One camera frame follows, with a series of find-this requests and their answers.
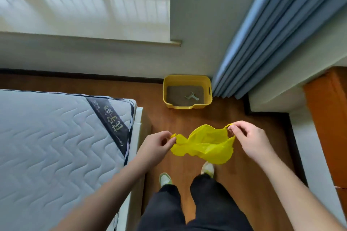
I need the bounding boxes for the pale blue litter scoop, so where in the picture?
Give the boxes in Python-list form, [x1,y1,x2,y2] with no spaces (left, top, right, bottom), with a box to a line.
[185,91,200,102]

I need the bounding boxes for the person's right white-green shoe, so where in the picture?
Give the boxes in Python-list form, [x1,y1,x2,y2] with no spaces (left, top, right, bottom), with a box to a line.
[201,161,215,179]

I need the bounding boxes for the dark baseboard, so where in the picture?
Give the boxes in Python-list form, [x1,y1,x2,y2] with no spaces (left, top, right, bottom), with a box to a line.
[0,68,308,187]

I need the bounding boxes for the blue pleated curtain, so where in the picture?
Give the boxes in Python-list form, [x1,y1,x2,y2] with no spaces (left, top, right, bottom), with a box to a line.
[211,0,347,100]

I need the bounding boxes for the person's left white-green shoe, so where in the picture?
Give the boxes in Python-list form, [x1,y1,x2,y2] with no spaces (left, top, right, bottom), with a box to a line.
[159,173,173,188]

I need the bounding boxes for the white window sill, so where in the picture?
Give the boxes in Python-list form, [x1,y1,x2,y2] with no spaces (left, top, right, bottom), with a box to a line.
[0,0,181,47]

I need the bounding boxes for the person's right hand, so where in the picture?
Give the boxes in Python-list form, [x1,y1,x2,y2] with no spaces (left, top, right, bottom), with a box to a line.
[227,120,277,165]

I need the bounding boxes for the person's left forearm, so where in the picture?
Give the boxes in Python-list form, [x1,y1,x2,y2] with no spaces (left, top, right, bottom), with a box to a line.
[51,157,152,231]

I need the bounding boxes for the white quilted mattress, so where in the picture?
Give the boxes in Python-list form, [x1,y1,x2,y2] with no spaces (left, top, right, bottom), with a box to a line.
[0,89,137,231]

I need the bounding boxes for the person's white-green shoe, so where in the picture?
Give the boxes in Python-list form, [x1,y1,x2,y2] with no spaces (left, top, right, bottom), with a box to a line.
[159,173,173,188]
[201,161,215,179]

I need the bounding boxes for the yellow litter box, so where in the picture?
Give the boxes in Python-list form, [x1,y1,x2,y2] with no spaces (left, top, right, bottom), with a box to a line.
[162,75,213,110]

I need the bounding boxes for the person's right forearm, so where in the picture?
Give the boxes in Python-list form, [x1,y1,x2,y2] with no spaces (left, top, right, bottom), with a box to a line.
[260,155,346,231]

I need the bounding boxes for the black trousers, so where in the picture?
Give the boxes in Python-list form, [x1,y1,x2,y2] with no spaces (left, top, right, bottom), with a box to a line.
[137,174,254,231]

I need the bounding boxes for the yellow plastic bag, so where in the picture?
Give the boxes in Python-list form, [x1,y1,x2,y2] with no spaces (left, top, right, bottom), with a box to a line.
[170,123,236,165]

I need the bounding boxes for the person's left hand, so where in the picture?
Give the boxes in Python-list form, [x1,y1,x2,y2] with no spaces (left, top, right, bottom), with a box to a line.
[135,130,177,170]

